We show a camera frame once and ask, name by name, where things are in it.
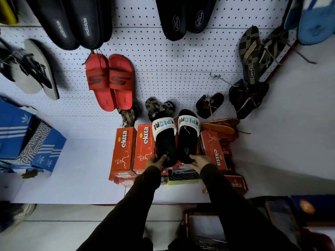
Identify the person's right hand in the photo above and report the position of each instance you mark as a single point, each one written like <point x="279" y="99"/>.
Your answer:
<point x="201" y="162"/>

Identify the person's left hand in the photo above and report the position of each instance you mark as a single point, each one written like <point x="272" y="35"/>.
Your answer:
<point x="155" y="162"/>

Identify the orange brown sandals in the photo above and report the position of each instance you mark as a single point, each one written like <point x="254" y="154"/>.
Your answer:
<point x="217" y="128"/>

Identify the small black gold striped slipper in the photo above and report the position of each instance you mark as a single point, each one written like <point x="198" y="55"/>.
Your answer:
<point x="168" y="107"/>
<point x="152" y="107"/>

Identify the small dark sandals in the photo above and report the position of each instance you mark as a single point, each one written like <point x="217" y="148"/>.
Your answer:
<point x="209" y="105"/>

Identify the light blue slipper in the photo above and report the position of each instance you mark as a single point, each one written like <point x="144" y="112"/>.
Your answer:
<point x="316" y="23"/>

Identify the yellow and black slipper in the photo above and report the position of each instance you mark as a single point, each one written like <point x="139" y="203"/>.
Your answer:
<point x="6" y="11"/>

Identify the person's left forearm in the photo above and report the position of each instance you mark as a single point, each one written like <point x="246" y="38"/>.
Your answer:
<point x="130" y="211"/>

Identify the person's right forearm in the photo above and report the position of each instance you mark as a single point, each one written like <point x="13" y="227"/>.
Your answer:
<point x="235" y="206"/>

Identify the white display ledge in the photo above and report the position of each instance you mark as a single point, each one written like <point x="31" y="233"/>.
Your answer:
<point x="78" y="175"/>

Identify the yellow black patterned box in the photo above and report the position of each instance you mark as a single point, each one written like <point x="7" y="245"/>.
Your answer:
<point x="183" y="179"/>

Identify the stack of orange shoe boxes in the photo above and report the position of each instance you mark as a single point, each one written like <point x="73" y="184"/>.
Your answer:
<point x="123" y="151"/>

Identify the metal pegboard hook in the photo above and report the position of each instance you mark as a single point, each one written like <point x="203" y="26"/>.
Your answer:
<point x="222" y="79"/>

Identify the blue box with zebra pattern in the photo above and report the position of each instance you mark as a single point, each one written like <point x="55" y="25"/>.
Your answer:
<point x="44" y="151"/>

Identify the dark box with orange dot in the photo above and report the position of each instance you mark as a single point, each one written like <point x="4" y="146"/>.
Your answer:
<point x="314" y="209"/>

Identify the brown cardboard scrap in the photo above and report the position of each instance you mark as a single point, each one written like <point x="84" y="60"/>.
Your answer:
<point x="30" y="173"/>

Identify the blue box with white stripes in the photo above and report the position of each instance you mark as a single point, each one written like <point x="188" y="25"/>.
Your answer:
<point x="13" y="130"/>

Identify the grey sneaker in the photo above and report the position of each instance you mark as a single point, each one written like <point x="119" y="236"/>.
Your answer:
<point x="15" y="216"/>

